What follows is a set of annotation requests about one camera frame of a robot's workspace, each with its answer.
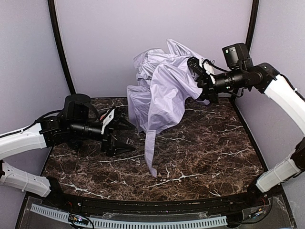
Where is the grey slotted cable duct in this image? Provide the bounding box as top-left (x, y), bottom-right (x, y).
top-left (30, 204), bottom-right (228, 229)

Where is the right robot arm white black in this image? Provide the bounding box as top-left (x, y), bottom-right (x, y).
top-left (187, 57), bottom-right (305, 196)

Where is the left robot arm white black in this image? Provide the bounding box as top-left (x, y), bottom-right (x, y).
top-left (0, 107), bottom-right (135, 198)

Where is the black corner post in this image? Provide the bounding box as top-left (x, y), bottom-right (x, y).
top-left (245, 0), bottom-right (259, 51)
top-left (47, 0), bottom-right (76, 94)

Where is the lavender folding umbrella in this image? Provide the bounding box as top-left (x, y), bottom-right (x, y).
top-left (127, 39), bottom-right (210, 177)

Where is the black cup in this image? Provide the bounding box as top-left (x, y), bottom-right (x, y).
top-left (67, 141), bottom-right (83, 151)

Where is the right black corner post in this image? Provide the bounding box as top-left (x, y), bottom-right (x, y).
top-left (245, 0), bottom-right (259, 51)

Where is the black front table rail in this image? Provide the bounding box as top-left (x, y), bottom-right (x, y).
top-left (26, 185), bottom-right (284, 217)

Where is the left black corner post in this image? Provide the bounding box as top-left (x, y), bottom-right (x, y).
top-left (47, 0), bottom-right (76, 94)

